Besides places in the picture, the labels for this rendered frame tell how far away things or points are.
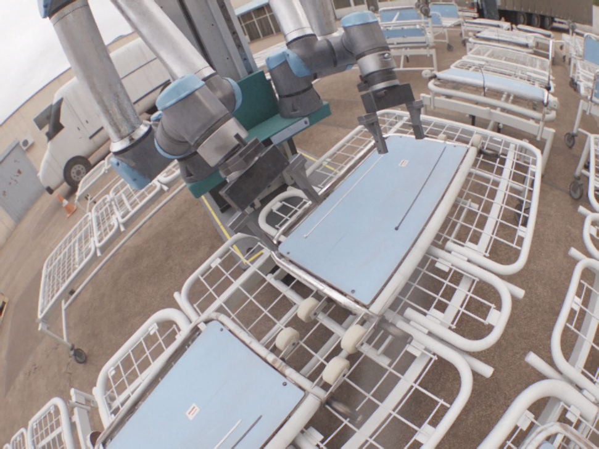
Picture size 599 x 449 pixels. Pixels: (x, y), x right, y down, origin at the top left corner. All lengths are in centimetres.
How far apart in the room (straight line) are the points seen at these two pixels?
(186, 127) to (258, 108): 70
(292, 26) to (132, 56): 724
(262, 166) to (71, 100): 712
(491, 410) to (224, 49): 178
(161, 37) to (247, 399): 84
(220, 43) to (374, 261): 99
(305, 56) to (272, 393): 81
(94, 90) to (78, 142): 659
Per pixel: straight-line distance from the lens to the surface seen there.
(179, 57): 65
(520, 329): 130
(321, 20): 101
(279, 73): 102
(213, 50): 114
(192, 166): 92
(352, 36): 66
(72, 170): 734
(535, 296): 140
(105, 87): 77
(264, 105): 113
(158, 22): 70
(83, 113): 739
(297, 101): 104
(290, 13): 77
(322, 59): 74
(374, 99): 62
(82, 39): 77
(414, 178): 85
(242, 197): 45
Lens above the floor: 110
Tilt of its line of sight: 44 degrees down
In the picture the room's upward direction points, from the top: 24 degrees counter-clockwise
